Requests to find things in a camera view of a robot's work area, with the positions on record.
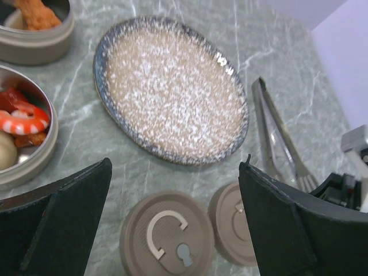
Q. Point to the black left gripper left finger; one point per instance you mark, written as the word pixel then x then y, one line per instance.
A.
pixel 51 230

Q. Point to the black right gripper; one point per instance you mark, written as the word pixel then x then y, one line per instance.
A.
pixel 343 190

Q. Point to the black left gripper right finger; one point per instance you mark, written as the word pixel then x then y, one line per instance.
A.
pixel 295 233

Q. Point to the metal serving tongs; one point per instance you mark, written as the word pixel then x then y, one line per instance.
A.
pixel 273 132

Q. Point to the white steamed bun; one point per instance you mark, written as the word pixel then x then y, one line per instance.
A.
pixel 8 151

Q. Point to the glazed chicken wing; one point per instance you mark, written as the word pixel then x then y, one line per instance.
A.
pixel 30 140

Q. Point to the red shrimp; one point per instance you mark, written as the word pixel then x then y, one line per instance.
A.
pixel 27 119

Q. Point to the brown lid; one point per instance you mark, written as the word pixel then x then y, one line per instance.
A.
pixel 228 217
pixel 167 233

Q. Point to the red chicken drumstick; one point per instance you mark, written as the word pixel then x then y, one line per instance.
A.
pixel 9 97

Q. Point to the fried breaded nugget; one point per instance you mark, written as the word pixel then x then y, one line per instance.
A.
pixel 36 15

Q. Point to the near steel lunch tin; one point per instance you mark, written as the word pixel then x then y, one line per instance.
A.
pixel 30 160

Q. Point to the steel lunch tin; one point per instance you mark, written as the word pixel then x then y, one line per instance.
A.
pixel 30 160
pixel 33 48

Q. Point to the far steel lunch tin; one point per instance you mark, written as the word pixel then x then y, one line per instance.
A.
pixel 33 48

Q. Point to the speckled ceramic plate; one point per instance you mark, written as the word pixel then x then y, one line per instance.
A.
pixel 171 90

